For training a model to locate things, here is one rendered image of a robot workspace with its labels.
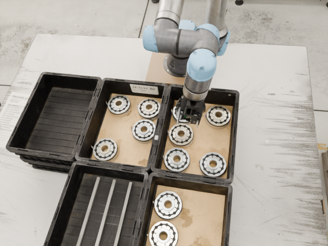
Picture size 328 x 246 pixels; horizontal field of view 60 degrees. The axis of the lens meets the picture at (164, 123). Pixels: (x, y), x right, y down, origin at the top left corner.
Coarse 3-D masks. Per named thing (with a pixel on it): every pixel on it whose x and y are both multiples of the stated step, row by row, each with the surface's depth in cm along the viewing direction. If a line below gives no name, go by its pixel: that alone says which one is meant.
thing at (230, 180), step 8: (168, 88) 122; (216, 88) 120; (168, 96) 120; (160, 128) 113; (160, 136) 111; (232, 136) 109; (232, 144) 107; (232, 152) 105; (152, 160) 106; (232, 160) 105; (152, 168) 105; (232, 168) 102; (184, 176) 102; (192, 176) 102; (200, 176) 102; (208, 176) 102; (232, 176) 101
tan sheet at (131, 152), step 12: (132, 96) 134; (132, 108) 130; (108, 120) 128; (120, 120) 128; (132, 120) 127; (156, 120) 126; (108, 132) 125; (120, 132) 125; (120, 144) 122; (132, 144) 122; (144, 144) 121; (120, 156) 119; (132, 156) 119; (144, 156) 118
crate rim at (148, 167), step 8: (104, 80) 127; (112, 80) 127; (120, 80) 126; (128, 80) 126; (96, 96) 123; (96, 104) 121; (160, 112) 116; (88, 120) 118; (160, 120) 115; (88, 128) 116; (80, 144) 112; (152, 144) 110; (80, 152) 111; (152, 152) 108; (80, 160) 109; (88, 160) 109; (96, 160) 109; (136, 168) 105; (144, 168) 105
